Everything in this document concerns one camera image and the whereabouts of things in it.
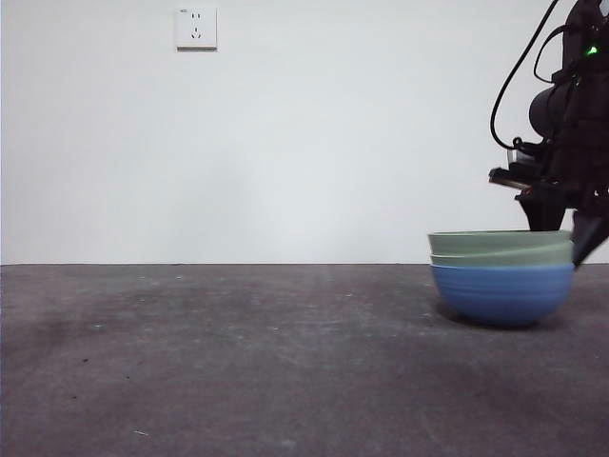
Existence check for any green ribbed bowl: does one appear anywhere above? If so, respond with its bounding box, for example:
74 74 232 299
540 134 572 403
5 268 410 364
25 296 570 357
426 229 575 256
429 241 577 268

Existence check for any blue ribbed bowl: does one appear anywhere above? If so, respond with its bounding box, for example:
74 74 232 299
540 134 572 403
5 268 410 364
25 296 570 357
430 262 578 328

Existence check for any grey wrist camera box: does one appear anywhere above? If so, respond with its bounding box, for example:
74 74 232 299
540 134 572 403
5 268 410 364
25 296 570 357
487 137 548 189

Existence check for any black cable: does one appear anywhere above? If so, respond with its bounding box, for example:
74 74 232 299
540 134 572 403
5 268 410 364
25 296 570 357
490 0 563 150
533 23 572 85

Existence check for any white wall socket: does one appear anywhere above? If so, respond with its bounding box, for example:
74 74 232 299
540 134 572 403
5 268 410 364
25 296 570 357
176 7 219 52

